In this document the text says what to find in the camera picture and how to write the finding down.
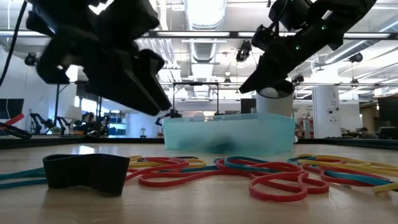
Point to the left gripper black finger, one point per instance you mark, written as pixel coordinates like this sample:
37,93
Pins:
124,87
160,93

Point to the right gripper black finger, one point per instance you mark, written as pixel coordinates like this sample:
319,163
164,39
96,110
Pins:
261,77

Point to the red rubber band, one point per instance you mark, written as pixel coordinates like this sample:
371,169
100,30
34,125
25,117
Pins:
342,181
273,197
164,160
161,183

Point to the purple rubber band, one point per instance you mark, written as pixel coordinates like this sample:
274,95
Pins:
189,157

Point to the yellow rubber band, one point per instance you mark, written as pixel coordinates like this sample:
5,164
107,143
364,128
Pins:
357,166
387,187
196,162

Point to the black wide rubber band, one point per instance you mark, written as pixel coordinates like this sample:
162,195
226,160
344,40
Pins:
87,174

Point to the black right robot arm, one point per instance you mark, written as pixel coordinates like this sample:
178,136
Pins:
342,18

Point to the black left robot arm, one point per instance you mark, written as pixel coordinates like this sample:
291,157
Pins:
62,15

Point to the green translucent plastic bin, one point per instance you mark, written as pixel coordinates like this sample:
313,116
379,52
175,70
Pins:
248,133

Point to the white ball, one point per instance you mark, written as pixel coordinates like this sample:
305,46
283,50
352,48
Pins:
269,93

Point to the black ceiling spotlight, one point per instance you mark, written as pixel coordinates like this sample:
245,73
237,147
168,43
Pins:
31,59
356,57
298,79

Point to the black monitor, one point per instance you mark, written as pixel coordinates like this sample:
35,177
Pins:
388,115
11,109
248,107

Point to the white cup with black inside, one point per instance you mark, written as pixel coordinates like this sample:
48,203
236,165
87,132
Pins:
275,107

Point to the blue storage shelf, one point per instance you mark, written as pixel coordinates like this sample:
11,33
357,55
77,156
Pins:
118,124

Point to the white lamp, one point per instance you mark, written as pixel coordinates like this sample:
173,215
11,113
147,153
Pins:
73,112

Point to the white column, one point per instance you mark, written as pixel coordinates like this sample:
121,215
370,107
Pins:
326,124

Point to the person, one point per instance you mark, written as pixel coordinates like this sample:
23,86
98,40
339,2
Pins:
364,132

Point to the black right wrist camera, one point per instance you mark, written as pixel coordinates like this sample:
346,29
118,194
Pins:
262,37

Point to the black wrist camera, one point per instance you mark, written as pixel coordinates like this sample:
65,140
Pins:
129,20
262,37

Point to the black overhead camera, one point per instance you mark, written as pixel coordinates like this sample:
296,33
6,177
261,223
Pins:
244,51

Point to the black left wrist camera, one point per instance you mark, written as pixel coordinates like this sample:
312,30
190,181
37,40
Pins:
129,20

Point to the silver ventilation duct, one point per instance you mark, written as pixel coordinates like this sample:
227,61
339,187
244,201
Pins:
203,49

